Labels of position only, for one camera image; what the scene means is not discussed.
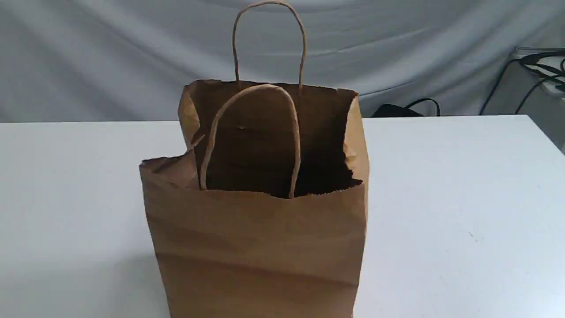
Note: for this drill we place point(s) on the brown paper bag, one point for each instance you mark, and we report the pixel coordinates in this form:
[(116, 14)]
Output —
[(265, 214)]

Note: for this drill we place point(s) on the black object behind table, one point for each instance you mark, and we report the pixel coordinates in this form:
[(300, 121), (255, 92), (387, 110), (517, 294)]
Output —
[(391, 110)]

